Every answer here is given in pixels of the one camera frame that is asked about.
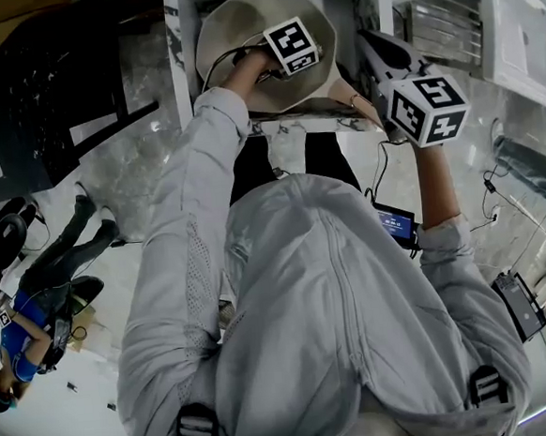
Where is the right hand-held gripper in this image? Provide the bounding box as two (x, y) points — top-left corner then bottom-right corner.
(356, 21), (474, 152)

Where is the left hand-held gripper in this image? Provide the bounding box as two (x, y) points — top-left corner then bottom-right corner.
(251, 14), (326, 83)

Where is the person's left forearm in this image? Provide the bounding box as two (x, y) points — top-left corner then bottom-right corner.
(220, 46), (283, 105)

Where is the person's right forearm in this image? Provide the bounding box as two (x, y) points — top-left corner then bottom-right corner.
(410, 139), (463, 230)

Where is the white marble sink cabinet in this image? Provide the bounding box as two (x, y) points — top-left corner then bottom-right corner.
(162, 0), (403, 148)

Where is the person's right leg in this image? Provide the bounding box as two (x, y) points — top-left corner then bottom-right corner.
(301, 128), (361, 195)

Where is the person's leg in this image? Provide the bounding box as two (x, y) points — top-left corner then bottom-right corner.
(301, 128), (361, 195)
(231, 134), (277, 202)

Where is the white ceramic sink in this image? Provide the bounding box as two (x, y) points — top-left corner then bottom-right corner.
(476, 0), (546, 116)

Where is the person's left leg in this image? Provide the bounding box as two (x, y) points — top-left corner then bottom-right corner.
(231, 134), (277, 202)

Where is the small black monitor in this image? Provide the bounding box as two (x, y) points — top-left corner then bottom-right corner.
(372, 199), (420, 255)

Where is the person's grey zip jacket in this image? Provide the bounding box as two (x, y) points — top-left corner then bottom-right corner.
(92, 64), (538, 436)

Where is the black marble table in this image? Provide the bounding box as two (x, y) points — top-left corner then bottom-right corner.
(0, 5), (167, 206)

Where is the black electronics box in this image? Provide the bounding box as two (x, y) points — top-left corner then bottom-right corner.
(489, 269), (546, 345)

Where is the large cardboard box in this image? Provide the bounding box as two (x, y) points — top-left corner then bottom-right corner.
(0, 0), (81, 45)

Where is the black bag with green stripe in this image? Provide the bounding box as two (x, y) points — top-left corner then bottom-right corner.
(68, 275), (107, 317)

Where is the black wheeled chair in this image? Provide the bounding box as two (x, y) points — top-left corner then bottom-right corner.
(0, 195), (46, 282)

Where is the metal wire rack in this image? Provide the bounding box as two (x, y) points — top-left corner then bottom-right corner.
(394, 0), (488, 85)

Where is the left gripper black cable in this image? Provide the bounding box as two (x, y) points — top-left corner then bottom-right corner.
(199, 45), (265, 93)

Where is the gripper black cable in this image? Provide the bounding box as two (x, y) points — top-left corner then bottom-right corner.
(199, 45), (265, 93)
(363, 138), (411, 196)

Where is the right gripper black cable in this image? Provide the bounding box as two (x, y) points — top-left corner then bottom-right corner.
(363, 138), (411, 196)

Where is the black power adapter cable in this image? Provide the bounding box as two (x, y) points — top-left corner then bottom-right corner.
(464, 164), (523, 234)

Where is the black backpack strap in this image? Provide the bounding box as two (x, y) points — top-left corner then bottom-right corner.
(466, 363), (510, 409)
(172, 401), (221, 436)

